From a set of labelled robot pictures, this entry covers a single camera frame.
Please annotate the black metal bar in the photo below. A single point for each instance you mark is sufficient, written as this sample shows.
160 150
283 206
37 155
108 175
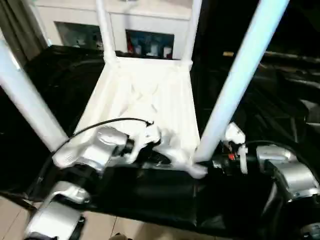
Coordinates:
295 55

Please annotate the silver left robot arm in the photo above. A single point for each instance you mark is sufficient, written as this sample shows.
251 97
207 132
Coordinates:
95 150

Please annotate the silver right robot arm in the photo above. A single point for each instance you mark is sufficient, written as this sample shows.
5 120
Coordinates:
290 172

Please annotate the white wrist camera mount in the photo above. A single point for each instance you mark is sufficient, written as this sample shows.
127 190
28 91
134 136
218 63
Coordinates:
145 135
235 135

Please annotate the black mat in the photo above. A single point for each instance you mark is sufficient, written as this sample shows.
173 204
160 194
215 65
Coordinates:
165 200

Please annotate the white plastic table top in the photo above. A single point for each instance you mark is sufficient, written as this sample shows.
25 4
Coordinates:
145 95

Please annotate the white plastic table leg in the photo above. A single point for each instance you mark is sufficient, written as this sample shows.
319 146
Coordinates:
25 95
106 30
245 70
192 30

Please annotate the small gold tag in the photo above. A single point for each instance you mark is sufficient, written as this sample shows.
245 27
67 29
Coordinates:
228 53

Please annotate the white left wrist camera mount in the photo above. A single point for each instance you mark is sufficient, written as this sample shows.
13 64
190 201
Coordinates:
145 135

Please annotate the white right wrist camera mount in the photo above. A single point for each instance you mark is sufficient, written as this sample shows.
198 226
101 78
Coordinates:
235 135

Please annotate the grey curtain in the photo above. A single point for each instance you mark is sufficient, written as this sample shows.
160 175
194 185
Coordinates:
22 25

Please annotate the white cabinet with glass doors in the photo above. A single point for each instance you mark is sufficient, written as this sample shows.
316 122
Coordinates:
120 15

